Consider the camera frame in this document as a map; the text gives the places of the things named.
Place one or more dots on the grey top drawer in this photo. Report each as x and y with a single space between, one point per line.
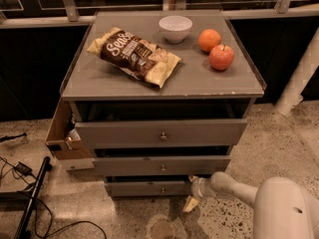
160 133

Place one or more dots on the metal window railing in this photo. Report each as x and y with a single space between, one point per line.
52 13

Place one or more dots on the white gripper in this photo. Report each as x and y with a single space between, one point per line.
201 187

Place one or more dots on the grey drawer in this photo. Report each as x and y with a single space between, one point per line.
148 188
160 133
160 165

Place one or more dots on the red apple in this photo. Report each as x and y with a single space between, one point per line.
221 57

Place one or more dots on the cardboard box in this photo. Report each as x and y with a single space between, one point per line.
62 139

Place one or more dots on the white ceramic bowl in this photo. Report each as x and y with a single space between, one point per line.
175 28

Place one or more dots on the black power adapter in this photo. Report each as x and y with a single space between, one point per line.
23 168

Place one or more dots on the white pipe column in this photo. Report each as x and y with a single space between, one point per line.
291 97

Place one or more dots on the black pole on floor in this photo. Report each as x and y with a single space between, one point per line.
32 198

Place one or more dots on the orange fruit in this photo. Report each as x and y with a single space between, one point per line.
208 39

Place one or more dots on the brown snack chip bag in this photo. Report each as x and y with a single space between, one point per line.
139 58

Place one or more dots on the grey drawer cabinet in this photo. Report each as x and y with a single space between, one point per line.
98 91

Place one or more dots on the grey bottom drawer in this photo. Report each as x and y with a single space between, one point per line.
148 188

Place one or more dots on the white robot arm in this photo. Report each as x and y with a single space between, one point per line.
282 209

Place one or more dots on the grey middle drawer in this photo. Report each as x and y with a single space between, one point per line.
160 165

